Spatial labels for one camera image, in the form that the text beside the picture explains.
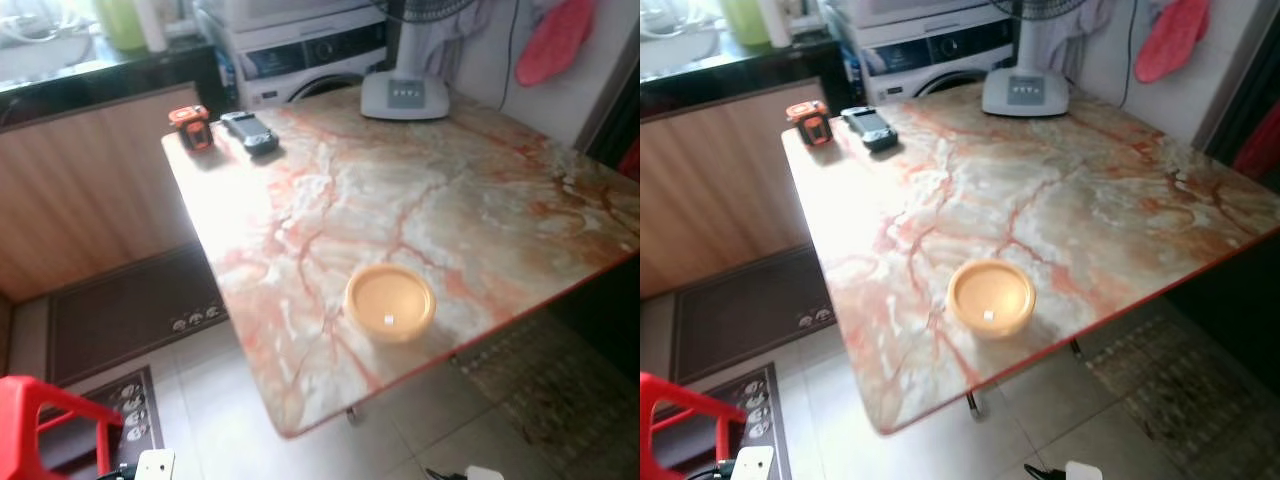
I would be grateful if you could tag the red hanging cloth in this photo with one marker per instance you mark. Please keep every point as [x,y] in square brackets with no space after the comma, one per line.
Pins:
[1172,38]
[555,40]

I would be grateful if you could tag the white bottle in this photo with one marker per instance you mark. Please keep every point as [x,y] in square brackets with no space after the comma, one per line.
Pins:
[778,25]
[153,28]

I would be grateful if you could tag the grey hanging cloth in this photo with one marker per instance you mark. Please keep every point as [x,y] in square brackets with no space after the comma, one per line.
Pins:
[1095,35]

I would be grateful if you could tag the patterned beige rug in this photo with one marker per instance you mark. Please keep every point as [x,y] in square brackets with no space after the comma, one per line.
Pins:
[1180,390]
[560,400]

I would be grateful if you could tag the green plastic container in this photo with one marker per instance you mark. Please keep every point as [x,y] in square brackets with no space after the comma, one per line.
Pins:
[745,20]
[122,25]

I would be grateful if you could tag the orange black tape measure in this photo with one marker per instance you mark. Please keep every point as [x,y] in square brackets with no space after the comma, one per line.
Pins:
[192,128]
[812,125]

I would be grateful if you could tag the wooden cabinet black countertop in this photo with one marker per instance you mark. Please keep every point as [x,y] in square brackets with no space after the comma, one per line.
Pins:
[715,180]
[90,190]

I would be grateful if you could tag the dark brown door mat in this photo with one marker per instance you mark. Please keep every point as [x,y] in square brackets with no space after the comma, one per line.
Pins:
[750,310]
[130,310]

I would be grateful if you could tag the red plastic stool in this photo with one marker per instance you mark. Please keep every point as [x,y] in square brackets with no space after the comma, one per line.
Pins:
[660,400]
[20,400]

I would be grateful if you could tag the white pedestal fan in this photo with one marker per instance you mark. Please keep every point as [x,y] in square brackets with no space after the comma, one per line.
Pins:
[1025,93]
[405,98]

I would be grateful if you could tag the marble top table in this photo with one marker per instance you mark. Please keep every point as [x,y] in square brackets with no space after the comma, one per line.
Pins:
[1080,190]
[450,200]

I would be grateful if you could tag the printed dark floor mat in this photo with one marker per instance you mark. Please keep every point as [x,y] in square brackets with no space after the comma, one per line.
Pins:
[135,410]
[762,400]

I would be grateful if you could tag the black handheld device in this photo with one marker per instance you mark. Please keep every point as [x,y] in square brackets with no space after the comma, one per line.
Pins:
[250,133]
[870,128]

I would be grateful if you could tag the orange round bowl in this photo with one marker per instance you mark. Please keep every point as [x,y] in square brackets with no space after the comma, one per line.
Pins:
[390,298]
[990,292]

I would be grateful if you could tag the white washing machine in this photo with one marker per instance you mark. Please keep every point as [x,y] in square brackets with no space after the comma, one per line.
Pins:
[300,60]
[920,52]

